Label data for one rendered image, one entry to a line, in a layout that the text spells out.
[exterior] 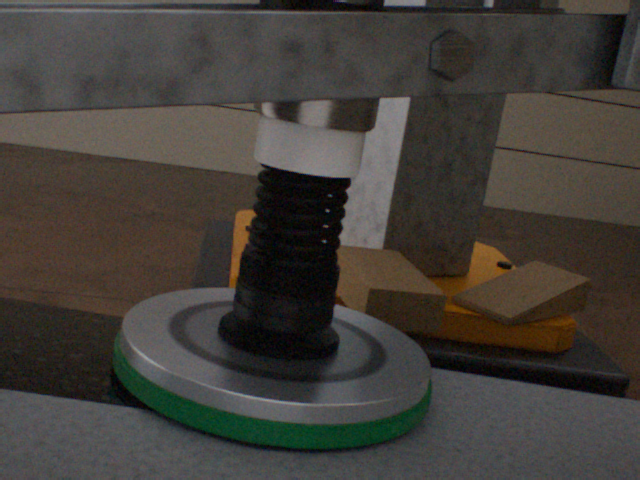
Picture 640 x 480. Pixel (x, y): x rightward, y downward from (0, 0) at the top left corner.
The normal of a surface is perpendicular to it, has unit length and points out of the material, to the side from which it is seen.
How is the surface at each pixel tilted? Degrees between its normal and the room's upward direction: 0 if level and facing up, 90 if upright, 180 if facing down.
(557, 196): 90
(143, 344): 0
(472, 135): 90
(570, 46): 90
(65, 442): 0
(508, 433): 0
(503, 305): 11
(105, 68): 90
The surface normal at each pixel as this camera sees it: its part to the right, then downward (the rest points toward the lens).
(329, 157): 0.34, 0.27
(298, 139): -0.23, 0.18
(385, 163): -0.82, 0.00
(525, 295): 0.02, -0.93
